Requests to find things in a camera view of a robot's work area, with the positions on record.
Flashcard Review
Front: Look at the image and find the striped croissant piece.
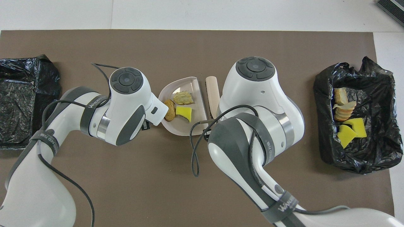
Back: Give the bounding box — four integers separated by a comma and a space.
334, 101, 357, 122
334, 88, 349, 106

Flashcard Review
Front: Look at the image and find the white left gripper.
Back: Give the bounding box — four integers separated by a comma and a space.
141, 93, 220, 131

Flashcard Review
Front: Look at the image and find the beige plastic dustpan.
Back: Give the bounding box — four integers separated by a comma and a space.
158, 77, 209, 136

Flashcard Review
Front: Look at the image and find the beige handled brush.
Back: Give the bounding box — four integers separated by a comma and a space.
205, 76, 221, 119

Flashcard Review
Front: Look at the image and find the brown fried nugget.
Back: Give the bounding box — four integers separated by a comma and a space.
164, 99, 176, 121

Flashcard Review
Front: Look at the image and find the brown table mat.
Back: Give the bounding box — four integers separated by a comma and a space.
0, 30, 395, 227

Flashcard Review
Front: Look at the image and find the yellow sponge piece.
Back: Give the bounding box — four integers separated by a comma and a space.
337, 125, 358, 149
175, 106, 193, 123
343, 118, 367, 138

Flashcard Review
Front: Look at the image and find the pale beige bread chunk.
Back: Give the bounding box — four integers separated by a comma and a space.
173, 91, 194, 105

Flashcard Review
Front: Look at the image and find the grey ribbed device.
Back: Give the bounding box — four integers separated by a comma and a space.
377, 0, 404, 27

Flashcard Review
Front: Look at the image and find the black bag lined bin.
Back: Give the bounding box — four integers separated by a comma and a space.
313, 56, 404, 175
0, 54, 62, 150

